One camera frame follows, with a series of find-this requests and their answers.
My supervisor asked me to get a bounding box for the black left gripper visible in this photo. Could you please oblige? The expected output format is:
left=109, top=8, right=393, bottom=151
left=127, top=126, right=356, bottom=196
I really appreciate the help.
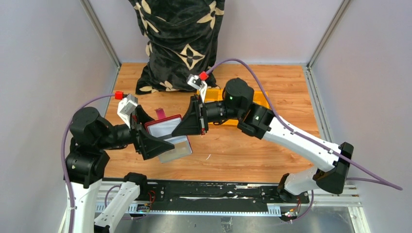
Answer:
left=97, top=103, right=175, bottom=157

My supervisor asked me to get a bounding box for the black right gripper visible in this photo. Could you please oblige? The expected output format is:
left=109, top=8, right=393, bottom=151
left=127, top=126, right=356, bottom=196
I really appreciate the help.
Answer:
left=172, top=95, right=242, bottom=137

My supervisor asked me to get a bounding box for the red leather card holder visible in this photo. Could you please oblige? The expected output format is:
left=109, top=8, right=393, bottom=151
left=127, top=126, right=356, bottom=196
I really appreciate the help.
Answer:
left=145, top=108, right=192, bottom=163

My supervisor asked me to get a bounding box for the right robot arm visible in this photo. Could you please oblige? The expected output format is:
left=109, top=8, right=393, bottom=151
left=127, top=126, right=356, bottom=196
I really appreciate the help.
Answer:
left=172, top=75, right=354, bottom=203

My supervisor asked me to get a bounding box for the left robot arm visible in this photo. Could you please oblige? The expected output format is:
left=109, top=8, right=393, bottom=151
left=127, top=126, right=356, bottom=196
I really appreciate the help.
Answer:
left=63, top=106, right=174, bottom=233

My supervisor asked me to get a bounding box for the yellow three-compartment bin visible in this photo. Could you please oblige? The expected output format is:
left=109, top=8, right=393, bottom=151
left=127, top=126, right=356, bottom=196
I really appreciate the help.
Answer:
left=198, top=83, right=270, bottom=129

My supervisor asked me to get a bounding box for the black floral blanket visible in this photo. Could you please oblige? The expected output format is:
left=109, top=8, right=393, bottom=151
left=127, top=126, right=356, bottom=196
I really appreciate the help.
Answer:
left=130, top=0, right=225, bottom=95

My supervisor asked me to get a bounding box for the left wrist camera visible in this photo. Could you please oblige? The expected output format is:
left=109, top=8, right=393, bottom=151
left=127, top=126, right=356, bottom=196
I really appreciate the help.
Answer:
left=117, top=94, right=138, bottom=129

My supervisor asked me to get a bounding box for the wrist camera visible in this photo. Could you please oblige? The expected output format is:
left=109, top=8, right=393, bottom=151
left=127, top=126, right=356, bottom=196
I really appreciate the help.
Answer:
left=117, top=94, right=138, bottom=129
left=187, top=72, right=208, bottom=102

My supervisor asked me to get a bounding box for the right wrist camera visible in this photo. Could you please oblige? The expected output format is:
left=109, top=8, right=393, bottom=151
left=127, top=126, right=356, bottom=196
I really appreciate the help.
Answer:
left=187, top=72, right=208, bottom=102

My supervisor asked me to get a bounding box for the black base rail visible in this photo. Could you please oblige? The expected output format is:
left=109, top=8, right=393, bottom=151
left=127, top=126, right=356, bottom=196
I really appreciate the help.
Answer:
left=135, top=180, right=310, bottom=216

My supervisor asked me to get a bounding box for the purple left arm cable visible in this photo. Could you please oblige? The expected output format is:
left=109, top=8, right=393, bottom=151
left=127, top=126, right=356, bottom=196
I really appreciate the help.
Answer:
left=61, top=91, right=124, bottom=233

